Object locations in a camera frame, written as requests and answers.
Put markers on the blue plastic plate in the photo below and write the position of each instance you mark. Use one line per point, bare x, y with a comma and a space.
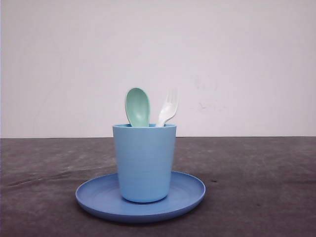
102, 197

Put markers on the white plastic fork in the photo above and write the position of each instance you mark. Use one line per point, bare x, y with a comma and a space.
169, 108

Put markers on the light blue plastic cup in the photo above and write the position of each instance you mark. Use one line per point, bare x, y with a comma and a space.
144, 157

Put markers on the mint green plastic spoon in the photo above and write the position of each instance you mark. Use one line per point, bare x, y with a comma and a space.
137, 107

